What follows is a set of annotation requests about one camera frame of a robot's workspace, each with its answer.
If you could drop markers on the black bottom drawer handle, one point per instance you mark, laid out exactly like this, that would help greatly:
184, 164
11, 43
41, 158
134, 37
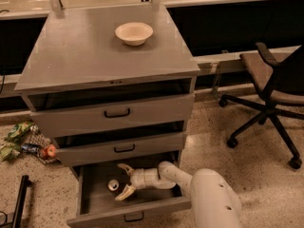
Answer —
133, 217

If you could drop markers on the grey bottom drawer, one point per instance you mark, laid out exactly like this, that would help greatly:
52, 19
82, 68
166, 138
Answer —
97, 205

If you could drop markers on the grey drawer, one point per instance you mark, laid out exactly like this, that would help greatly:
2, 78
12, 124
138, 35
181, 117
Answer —
97, 205
80, 112
98, 147

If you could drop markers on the black top drawer handle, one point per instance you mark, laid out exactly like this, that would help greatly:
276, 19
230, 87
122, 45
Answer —
118, 113

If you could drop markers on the black drawer handle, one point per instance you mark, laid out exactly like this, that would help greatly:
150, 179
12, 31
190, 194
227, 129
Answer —
133, 217
122, 149
118, 113

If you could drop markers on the blue can on floor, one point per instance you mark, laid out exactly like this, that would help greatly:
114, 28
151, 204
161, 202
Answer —
30, 148

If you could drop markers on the red apple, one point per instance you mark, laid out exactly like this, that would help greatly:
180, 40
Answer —
48, 152

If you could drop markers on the orange soda can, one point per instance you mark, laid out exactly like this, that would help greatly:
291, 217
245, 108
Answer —
113, 185

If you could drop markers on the green chip bag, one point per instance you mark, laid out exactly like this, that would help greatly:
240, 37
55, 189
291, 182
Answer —
18, 131
9, 151

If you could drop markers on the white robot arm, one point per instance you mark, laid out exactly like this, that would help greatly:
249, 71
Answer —
214, 202

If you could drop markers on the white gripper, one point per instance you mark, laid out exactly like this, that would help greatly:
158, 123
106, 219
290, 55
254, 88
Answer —
142, 179

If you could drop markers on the black middle drawer handle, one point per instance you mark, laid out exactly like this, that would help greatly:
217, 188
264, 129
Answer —
122, 149

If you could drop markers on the grey middle drawer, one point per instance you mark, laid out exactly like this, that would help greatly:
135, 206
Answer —
98, 147

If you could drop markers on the black office chair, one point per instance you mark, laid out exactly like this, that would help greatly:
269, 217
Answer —
278, 79

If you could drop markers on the black stand bar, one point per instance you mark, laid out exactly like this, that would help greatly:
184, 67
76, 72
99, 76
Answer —
18, 212

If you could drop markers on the grey drawer cabinet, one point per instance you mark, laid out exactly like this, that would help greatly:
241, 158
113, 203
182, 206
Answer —
78, 49

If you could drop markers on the white bowl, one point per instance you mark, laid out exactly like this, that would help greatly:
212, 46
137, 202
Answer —
134, 33

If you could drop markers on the grey top drawer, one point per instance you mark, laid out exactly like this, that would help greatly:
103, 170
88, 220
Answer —
80, 112

